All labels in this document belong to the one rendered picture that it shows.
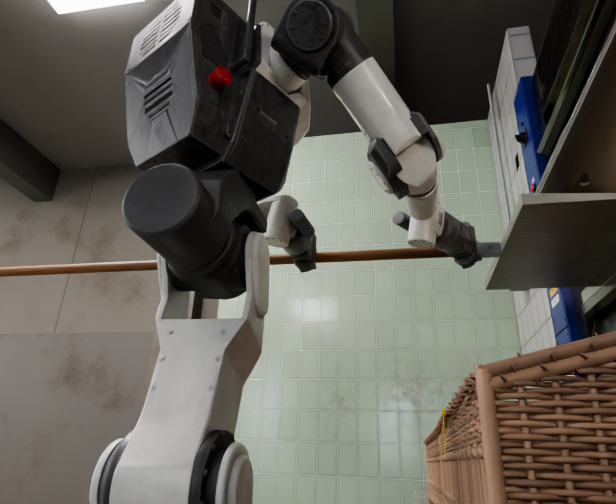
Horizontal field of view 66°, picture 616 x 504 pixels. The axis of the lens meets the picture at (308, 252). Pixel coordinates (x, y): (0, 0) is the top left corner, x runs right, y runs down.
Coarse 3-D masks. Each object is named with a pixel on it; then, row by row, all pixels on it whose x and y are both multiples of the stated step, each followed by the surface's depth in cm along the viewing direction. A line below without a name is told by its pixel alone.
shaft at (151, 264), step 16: (272, 256) 137; (288, 256) 136; (320, 256) 134; (336, 256) 133; (352, 256) 132; (368, 256) 131; (384, 256) 130; (400, 256) 130; (416, 256) 129; (432, 256) 128; (448, 256) 128; (0, 272) 154; (16, 272) 153; (32, 272) 152; (48, 272) 151; (64, 272) 150; (80, 272) 149; (96, 272) 149
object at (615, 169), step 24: (600, 72) 93; (600, 96) 99; (576, 120) 106; (600, 120) 105; (576, 144) 113; (600, 144) 112; (552, 168) 124; (576, 168) 122; (600, 168) 120; (552, 192) 133; (576, 192) 131; (600, 192) 129
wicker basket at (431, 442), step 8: (432, 432) 105; (424, 440) 130; (432, 440) 104; (432, 448) 110; (432, 456) 110; (432, 464) 114; (432, 472) 115; (440, 472) 92; (432, 480) 116; (440, 480) 94; (432, 488) 115; (440, 488) 91; (432, 496) 114; (440, 496) 93
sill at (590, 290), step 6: (612, 264) 125; (606, 270) 129; (612, 270) 125; (600, 276) 133; (606, 276) 129; (612, 276) 126; (594, 282) 137; (600, 282) 133; (606, 282) 130; (588, 288) 142; (594, 288) 138; (582, 294) 147; (588, 294) 142; (582, 300) 147
